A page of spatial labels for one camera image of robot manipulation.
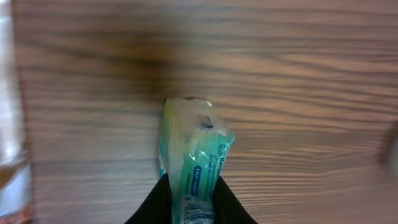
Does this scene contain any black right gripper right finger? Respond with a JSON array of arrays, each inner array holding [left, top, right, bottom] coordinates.
[[212, 177, 257, 224]]

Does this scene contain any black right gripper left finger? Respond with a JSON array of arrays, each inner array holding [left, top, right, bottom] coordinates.
[[125, 174, 172, 224]]

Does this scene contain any small green sachet pack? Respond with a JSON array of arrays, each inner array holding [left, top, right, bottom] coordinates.
[[159, 98, 235, 224]]

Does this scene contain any brown Pantree snack pouch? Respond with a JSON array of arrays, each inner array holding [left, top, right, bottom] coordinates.
[[1, 0, 34, 224]]

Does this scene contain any yellow oil glass bottle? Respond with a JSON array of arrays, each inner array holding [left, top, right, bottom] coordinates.
[[378, 121, 397, 179]]

